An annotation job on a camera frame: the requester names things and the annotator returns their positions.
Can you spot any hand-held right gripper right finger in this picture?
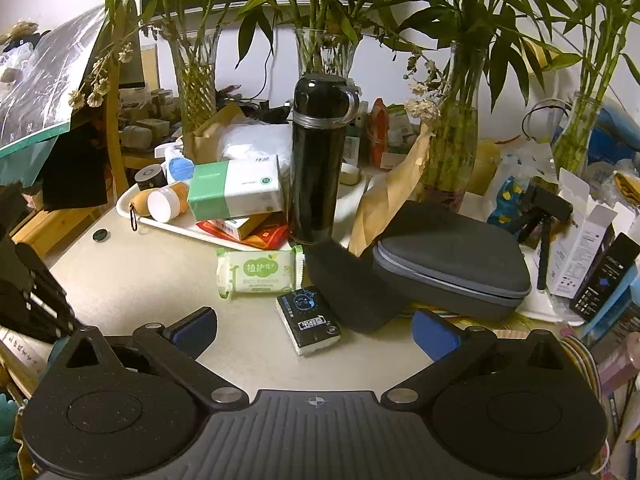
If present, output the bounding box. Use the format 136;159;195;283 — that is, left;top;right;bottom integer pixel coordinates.
381;308;577;407

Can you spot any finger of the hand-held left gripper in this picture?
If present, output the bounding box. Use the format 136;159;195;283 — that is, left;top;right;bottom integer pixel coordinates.
0;243;77;344

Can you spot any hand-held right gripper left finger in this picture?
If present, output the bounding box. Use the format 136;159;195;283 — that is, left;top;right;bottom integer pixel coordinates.
65;306;248;409

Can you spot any grey hard zip case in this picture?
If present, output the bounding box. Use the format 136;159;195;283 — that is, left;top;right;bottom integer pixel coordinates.
371;200;532;324

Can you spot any dark paper bag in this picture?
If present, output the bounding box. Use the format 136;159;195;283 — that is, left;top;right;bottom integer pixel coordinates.
42;0;147;212

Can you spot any green wet wipes pack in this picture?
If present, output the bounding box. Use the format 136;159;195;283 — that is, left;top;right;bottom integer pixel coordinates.
216;246;306;300

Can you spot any black fabric pouch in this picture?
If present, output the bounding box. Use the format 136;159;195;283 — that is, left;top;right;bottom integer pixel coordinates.
304;239;407;335

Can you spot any white plastic tray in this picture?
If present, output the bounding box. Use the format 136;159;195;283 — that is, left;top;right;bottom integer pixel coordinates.
116;180;287;252

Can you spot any orange white flat box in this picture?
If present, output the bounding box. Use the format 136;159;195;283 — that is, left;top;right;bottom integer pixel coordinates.
196;211;287;242

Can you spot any small black tissue pack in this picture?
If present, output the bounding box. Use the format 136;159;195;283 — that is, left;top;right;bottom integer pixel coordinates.
276;285;343;357

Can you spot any wooden chair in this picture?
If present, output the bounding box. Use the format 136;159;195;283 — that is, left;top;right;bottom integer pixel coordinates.
10;85;167;257

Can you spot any tan bottle white cap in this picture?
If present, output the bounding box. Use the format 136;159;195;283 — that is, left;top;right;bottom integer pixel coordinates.
146;181;194;224

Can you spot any tan case with carabiner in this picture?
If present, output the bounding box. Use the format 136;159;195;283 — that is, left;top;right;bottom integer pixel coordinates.
128;190;157;232

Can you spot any tall brown paper bag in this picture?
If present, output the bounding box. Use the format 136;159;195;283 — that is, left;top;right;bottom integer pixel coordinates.
348;122;434;257

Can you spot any silver green plastic bag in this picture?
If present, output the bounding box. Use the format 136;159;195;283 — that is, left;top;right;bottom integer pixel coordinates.
0;6;110;187

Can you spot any black round tin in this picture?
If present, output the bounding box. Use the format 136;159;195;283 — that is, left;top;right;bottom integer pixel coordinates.
134;164;167;192

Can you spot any green white tissue box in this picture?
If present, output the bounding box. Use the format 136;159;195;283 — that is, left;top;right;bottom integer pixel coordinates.
187;156;285;222

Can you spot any blue patterned packet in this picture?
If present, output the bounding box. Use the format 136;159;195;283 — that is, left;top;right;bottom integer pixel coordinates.
487;175;529;234

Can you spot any dried white flower sprig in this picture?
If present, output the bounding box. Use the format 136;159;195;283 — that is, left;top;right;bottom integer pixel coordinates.
69;42;134;109
404;57;447;124

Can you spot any white blue pouch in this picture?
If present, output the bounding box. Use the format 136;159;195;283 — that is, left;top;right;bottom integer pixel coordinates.
155;142;197;184

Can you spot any black mini tripod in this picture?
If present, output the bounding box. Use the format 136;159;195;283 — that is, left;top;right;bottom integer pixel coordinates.
517;185;574;292

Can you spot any yellow bag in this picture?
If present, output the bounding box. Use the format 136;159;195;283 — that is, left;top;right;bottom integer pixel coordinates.
462;140;504;197

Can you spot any open white carton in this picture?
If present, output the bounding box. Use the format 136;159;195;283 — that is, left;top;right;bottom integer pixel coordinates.
546;167;619;302

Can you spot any black printed carton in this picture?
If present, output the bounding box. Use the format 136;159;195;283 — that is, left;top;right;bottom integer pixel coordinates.
570;232;640;324

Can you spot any tall glass vase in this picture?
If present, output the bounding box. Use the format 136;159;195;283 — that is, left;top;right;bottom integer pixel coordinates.
422;42;487;212

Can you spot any crumpled white plastic bag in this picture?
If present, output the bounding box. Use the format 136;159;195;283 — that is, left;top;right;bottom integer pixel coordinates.
495;135;557;187

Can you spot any black thermos bottle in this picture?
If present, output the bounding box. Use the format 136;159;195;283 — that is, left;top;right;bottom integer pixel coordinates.
289;74;361;249

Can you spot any small brown paper bag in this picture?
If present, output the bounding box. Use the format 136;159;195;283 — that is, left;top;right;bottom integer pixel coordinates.
182;105;249;167

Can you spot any green white snack packet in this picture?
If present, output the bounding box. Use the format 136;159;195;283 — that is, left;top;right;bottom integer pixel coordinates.
385;105;419;169

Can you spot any red snack packet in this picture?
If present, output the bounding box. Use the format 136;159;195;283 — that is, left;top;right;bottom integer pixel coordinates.
369;99;389;162

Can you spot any ribbed glass vase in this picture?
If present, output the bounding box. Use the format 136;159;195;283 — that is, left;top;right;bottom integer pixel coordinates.
167;30;222;134
293;27;357;79

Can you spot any slim glass vase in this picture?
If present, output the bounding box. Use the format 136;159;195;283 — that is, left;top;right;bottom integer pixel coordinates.
552;91;614;182

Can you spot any black cable loop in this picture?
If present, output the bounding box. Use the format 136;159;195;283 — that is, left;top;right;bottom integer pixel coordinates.
522;100;574;139

